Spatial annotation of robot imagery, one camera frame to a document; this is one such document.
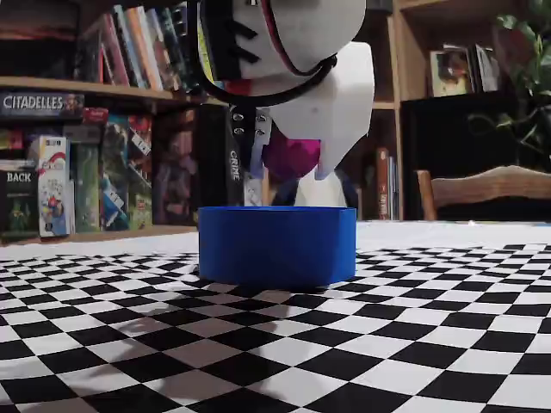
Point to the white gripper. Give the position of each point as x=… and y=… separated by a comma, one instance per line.
x=340, y=107

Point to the pink faceted ball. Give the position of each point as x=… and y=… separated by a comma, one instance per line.
x=292, y=157

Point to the black Crime game box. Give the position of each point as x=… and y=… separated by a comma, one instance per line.
x=215, y=163

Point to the blue round box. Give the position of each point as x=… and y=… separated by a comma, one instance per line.
x=275, y=249

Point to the dark purple game box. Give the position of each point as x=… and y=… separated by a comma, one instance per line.
x=174, y=172

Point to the teal illustrated game box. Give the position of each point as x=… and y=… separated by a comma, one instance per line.
x=125, y=180

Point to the green game box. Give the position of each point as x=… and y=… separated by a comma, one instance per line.
x=87, y=189

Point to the white colourful game box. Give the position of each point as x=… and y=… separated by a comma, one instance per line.
x=53, y=185

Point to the Citadelles game box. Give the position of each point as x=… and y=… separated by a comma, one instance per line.
x=39, y=104

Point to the black Back game box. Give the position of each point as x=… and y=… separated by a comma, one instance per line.
x=19, y=202

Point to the light wooden bookshelf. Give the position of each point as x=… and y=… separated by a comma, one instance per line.
x=394, y=129

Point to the red upright book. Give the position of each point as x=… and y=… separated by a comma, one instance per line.
x=382, y=185

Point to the dark wooden cabinet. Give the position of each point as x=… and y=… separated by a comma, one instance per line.
x=447, y=137

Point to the framed photo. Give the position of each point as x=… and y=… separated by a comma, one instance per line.
x=487, y=69
x=450, y=73

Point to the orange leaning book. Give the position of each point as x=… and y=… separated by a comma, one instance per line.
x=138, y=47

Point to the pink leaning book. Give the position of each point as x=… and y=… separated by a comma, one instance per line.
x=115, y=51

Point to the brown wooden chair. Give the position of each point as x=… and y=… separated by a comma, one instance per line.
x=486, y=189

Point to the wooden board game shelf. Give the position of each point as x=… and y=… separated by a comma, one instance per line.
x=86, y=84

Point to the black white checkered mat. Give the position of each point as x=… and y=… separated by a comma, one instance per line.
x=301, y=344

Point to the green leafy plant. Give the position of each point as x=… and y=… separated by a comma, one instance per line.
x=529, y=43

